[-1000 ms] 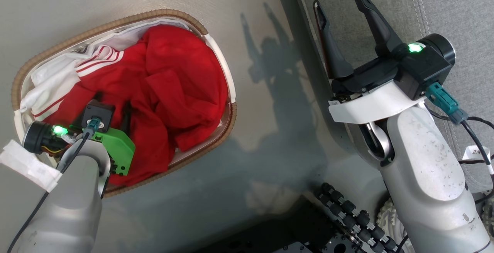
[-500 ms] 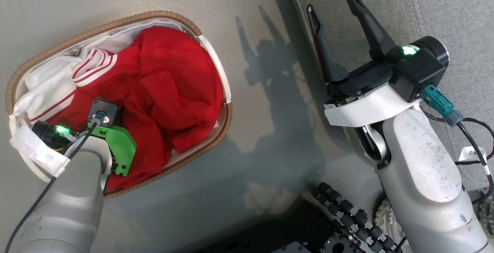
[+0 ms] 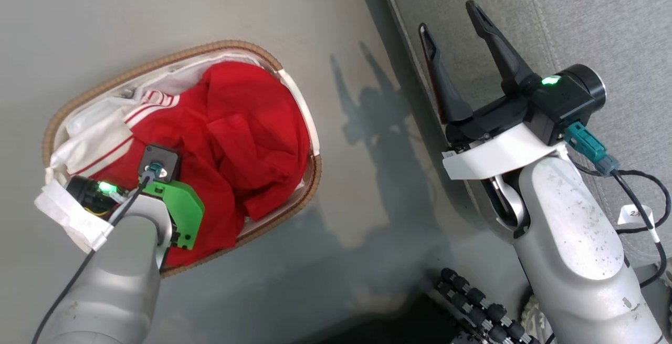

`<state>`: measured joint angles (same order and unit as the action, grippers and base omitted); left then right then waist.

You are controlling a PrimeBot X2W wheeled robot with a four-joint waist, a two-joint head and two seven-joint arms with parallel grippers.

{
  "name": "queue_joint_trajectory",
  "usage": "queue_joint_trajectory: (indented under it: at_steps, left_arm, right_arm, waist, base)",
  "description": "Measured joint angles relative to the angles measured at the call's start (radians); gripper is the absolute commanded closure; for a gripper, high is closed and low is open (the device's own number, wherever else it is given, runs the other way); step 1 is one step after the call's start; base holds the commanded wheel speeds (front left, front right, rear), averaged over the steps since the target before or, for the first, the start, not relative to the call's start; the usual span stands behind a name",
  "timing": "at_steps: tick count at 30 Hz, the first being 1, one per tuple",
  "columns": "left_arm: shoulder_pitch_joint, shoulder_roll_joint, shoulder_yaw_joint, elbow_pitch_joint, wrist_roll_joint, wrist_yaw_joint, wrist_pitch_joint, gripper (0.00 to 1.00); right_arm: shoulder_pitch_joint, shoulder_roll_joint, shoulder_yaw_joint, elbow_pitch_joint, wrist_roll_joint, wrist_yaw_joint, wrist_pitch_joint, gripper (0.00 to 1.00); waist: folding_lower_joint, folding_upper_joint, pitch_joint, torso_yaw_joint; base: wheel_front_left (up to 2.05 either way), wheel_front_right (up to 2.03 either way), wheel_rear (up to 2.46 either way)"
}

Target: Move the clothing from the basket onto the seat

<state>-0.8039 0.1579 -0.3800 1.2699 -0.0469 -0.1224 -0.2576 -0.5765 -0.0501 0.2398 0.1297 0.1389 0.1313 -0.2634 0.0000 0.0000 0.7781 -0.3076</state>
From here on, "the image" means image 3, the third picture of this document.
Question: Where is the white treaded shoe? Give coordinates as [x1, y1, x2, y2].
[520, 294, 557, 344]

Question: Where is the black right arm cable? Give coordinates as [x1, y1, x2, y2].
[564, 122, 672, 288]

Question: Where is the red lettered garment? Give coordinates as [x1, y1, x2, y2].
[52, 60, 311, 268]

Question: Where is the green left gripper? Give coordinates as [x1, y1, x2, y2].
[66, 175, 205, 250]

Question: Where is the grey fabric sofa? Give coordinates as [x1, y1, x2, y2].
[375, 0, 672, 287]

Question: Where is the white cable label tag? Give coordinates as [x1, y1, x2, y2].
[618, 205, 654, 229]

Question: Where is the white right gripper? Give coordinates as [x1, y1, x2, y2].
[418, 1, 607, 180]

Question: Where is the brown rimmed laundry basket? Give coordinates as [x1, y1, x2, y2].
[42, 39, 322, 279]

